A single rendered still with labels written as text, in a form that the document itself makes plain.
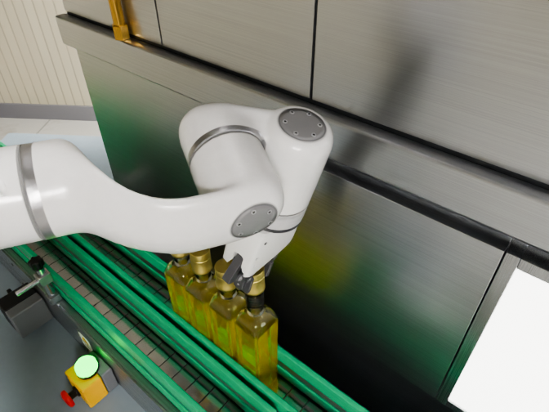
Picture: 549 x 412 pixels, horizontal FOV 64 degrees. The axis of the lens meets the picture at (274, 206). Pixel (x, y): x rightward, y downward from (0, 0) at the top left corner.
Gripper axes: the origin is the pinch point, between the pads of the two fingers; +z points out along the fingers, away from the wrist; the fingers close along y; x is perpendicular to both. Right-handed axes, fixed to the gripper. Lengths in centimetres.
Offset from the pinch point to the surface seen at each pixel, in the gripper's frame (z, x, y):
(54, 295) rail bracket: 40, -37, 15
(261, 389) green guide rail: 20.2, 10.8, 4.4
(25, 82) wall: 168, -273, -88
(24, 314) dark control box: 50, -43, 21
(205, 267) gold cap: 7.6, -8.0, 1.1
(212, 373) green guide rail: 26.9, 1.9, 6.1
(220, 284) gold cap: 6.1, -3.6, 2.0
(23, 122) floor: 198, -268, -76
